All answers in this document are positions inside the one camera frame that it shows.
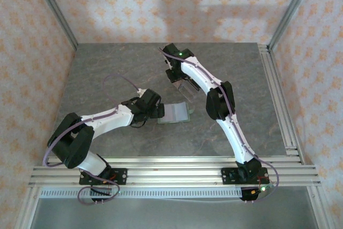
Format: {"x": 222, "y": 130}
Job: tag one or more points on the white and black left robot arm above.
{"x": 107, "y": 119}

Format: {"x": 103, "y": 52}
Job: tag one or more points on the aluminium frame post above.
{"x": 292, "y": 6}
{"x": 53, "y": 6}

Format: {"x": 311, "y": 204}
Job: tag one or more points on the aluminium side rail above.
{"x": 278, "y": 105}

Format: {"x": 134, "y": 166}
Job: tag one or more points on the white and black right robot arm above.
{"x": 235, "y": 132}

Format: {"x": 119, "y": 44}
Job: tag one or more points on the aluminium mounting rail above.
{"x": 174, "y": 172}

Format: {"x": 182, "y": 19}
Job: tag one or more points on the aluminium frame leg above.
{"x": 319, "y": 207}
{"x": 28, "y": 207}

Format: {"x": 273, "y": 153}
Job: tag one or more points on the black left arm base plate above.
{"x": 122, "y": 176}

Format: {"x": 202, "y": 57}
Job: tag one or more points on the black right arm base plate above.
{"x": 227, "y": 176}

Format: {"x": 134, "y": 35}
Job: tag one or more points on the green card holder wallet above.
{"x": 174, "y": 121}

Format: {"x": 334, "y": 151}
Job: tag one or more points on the clear acrylic card stand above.
{"x": 187, "y": 95}

